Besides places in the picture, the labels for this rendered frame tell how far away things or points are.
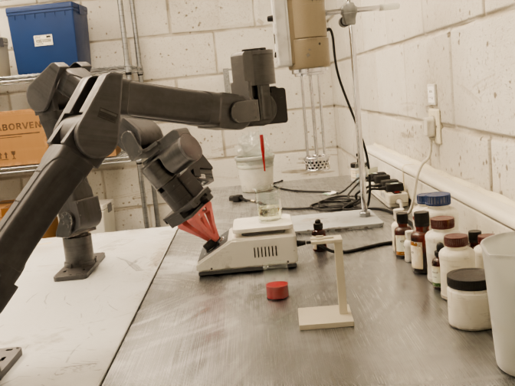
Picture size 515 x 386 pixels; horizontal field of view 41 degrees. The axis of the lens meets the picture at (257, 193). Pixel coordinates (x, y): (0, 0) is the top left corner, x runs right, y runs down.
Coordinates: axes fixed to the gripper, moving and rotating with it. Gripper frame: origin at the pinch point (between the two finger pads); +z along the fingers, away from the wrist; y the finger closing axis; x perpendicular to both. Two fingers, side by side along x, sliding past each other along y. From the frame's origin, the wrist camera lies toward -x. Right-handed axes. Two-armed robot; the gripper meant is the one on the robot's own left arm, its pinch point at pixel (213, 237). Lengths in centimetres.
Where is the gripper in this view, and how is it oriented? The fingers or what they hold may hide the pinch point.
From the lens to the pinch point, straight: 138.8
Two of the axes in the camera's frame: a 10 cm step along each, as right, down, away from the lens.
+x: -4.5, 5.1, -7.3
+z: 6.1, 7.7, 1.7
